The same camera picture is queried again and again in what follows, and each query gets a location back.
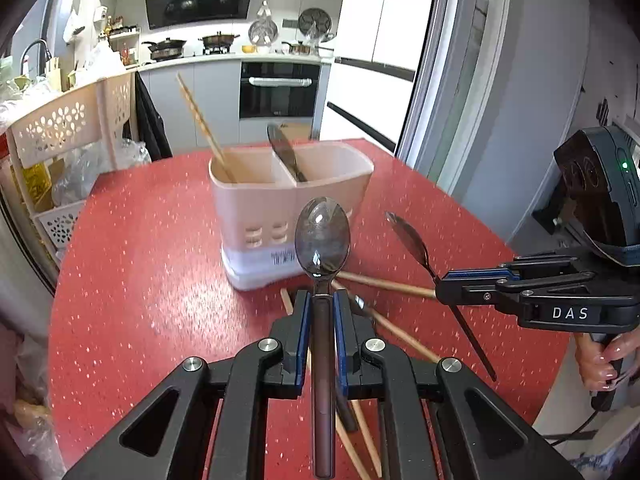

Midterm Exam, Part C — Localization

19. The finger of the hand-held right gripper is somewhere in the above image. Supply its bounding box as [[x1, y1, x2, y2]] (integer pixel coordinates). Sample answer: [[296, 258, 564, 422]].
[[442, 255, 581, 286], [435, 271, 598, 311]]

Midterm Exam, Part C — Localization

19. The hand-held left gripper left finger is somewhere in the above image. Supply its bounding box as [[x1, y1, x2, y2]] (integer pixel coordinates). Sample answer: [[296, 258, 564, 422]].
[[62, 290, 313, 480]]

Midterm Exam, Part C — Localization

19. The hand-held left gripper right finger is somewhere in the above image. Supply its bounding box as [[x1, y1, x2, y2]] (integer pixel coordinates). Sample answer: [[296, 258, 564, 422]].
[[332, 290, 586, 480]]

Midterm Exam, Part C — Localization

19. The dark metal spoon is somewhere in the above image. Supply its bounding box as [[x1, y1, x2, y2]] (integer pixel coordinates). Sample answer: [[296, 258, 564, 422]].
[[384, 211, 498, 382], [266, 123, 309, 183], [294, 197, 351, 479]]

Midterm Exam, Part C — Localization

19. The pink plastic utensil holder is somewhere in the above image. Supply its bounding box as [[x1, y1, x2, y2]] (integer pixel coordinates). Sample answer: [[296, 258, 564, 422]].
[[208, 141, 375, 292]]

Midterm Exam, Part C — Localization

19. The person's right hand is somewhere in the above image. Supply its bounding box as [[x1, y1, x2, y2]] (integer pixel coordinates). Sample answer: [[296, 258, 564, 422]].
[[575, 332, 640, 392]]

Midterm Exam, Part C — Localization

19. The blue patterned cloth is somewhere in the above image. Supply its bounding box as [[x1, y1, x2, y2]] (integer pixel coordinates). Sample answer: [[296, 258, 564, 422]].
[[547, 427, 640, 480]]

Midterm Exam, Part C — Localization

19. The black built-in oven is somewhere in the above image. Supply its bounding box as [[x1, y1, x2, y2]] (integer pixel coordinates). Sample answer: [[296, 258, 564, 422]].
[[239, 61, 321, 121]]

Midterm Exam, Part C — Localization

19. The black hanging cloth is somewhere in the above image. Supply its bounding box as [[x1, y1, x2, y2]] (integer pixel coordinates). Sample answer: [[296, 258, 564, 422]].
[[134, 71, 174, 161]]

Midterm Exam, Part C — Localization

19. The clear plastic bag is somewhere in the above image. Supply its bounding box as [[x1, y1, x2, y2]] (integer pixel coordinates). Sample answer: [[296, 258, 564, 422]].
[[52, 137, 152, 207]]

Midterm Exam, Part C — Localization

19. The white refrigerator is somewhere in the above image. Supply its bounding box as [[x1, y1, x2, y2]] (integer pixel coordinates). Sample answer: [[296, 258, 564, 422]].
[[325, 0, 442, 157]]

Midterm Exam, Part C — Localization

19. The metal pan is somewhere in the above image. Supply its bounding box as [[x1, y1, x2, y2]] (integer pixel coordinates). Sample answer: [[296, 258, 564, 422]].
[[281, 40, 334, 59]]

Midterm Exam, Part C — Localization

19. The round metal steamer rack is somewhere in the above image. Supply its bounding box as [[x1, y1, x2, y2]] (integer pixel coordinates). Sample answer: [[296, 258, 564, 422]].
[[298, 7, 332, 37]]

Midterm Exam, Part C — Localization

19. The dark cooking pot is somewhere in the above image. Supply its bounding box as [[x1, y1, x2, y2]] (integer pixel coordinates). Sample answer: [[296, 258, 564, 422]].
[[198, 31, 241, 54]]

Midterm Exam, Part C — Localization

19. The yellow packet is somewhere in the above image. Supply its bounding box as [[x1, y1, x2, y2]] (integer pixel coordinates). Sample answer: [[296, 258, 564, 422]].
[[20, 161, 54, 212]]

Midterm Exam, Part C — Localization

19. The round metal strainer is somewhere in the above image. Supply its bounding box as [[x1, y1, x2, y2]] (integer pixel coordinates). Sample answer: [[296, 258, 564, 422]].
[[248, 0, 279, 44]]

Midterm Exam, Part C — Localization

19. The black wok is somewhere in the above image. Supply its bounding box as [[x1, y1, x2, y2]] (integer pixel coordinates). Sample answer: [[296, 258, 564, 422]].
[[141, 37, 187, 61]]

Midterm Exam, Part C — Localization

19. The pink plastic storage rack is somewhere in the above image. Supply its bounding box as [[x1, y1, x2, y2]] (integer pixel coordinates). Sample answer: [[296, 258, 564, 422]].
[[5, 71, 139, 252]]

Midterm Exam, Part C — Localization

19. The kitchen faucet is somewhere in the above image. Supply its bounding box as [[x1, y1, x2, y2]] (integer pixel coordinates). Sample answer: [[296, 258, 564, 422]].
[[20, 39, 51, 79]]

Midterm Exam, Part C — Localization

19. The black wall box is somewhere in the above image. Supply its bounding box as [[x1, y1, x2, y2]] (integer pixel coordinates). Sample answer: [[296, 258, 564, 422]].
[[532, 194, 572, 234]]

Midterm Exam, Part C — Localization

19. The black cable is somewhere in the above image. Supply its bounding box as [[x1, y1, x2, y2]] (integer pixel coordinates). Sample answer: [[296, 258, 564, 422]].
[[532, 400, 603, 447]]

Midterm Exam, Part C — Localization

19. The sliding door frame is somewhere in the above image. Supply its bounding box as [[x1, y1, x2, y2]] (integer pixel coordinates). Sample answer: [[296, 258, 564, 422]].
[[395, 0, 517, 197]]

